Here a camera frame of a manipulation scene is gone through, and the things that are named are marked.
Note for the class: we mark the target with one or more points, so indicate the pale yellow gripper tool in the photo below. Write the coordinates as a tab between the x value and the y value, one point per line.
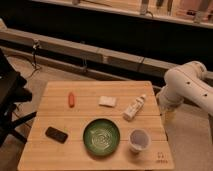
168	117

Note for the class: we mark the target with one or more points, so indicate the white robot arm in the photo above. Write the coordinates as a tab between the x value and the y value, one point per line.
185	82

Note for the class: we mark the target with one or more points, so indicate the orange pepper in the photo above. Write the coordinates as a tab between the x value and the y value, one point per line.
71	100

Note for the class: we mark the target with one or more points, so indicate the white plastic bottle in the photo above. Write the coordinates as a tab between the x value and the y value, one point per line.
130	112

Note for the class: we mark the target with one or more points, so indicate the translucent plastic cup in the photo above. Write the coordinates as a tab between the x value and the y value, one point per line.
139	140

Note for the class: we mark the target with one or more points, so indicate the green ceramic plate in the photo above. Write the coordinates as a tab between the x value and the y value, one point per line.
101	137

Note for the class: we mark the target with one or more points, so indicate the wooden folding table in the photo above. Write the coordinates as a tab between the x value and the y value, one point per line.
42	153

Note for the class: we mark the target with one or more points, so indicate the black smartphone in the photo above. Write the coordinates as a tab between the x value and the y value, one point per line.
56	134

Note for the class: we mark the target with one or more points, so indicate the black chair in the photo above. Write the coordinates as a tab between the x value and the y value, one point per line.
12	90

